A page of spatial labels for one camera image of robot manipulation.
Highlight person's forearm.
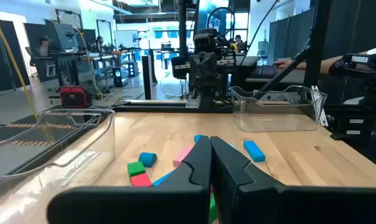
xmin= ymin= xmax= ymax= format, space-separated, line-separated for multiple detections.
xmin=287 ymin=55 xmax=344 ymax=75

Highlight thick yellow cable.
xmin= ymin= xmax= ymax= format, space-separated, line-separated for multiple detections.
xmin=0 ymin=2 xmax=55 ymax=144

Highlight black partition panel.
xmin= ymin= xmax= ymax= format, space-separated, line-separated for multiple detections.
xmin=0 ymin=17 xmax=32 ymax=95
xmin=321 ymin=0 xmax=376 ymax=60

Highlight white black upright panel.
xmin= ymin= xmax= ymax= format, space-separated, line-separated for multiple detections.
xmin=141 ymin=49 xmax=158 ymax=101

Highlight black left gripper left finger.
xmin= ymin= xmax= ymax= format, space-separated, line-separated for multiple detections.
xmin=47 ymin=136 xmax=212 ymax=224

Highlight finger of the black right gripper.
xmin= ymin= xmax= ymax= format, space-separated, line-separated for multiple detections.
xmin=190 ymin=52 xmax=205 ymax=94
xmin=204 ymin=52 xmax=219 ymax=94

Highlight clear plastic bin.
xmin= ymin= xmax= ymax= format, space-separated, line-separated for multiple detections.
xmin=230 ymin=84 xmax=328 ymax=133
xmin=0 ymin=108 xmax=116 ymax=203

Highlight red tool case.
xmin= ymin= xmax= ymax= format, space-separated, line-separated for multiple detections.
xmin=59 ymin=86 xmax=93 ymax=109

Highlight black keyboard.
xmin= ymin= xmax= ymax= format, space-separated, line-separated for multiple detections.
xmin=251 ymin=64 xmax=281 ymax=79

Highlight person's hand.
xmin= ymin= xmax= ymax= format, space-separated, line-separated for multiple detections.
xmin=272 ymin=58 xmax=290 ymax=70

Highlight grey curtain divider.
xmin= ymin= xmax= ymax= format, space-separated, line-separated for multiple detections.
xmin=266 ymin=8 xmax=315 ymax=65

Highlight red cube block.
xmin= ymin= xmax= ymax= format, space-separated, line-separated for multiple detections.
xmin=129 ymin=173 xmax=153 ymax=187

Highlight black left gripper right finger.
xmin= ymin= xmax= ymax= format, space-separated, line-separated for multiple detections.
xmin=210 ymin=136 xmax=376 ymax=224

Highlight person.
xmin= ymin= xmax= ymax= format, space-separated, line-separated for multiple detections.
xmin=94 ymin=35 xmax=105 ymax=53
xmin=37 ymin=35 xmax=54 ymax=57
xmin=233 ymin=34 xmax=248 ymax=52

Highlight black computer tower green light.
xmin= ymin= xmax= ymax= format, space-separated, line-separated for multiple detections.
xmin=112 ymin=66 xmax=129 ymax=88

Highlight pink long block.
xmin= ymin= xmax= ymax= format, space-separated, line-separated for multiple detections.
xmin=172 ymin=144 xmax=195 ymax=168

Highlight blue half-cylinder block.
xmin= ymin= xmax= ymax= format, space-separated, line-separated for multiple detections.
xmin=138 ymin=152 xmax=158 ymax=168

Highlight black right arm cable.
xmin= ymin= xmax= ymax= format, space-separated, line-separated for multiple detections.
xmin=205 ymin=6 xmax=236 ymax=40

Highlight green cube block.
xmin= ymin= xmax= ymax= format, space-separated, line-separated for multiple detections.
xmin=126 ymin=161 xmax=146 ymax=178

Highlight grey monitor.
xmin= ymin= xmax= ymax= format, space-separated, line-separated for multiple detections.
xmin=52 ymin=21 xmax=80 ymax=53

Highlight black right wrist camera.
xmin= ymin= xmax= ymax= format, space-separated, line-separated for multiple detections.
xmin=193 ymin=29 xmax=219 ymax=53

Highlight black mat orange hazard stripes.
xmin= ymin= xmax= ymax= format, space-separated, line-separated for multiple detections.
xmin=0 ymin=105 xmax=114 ymax=177

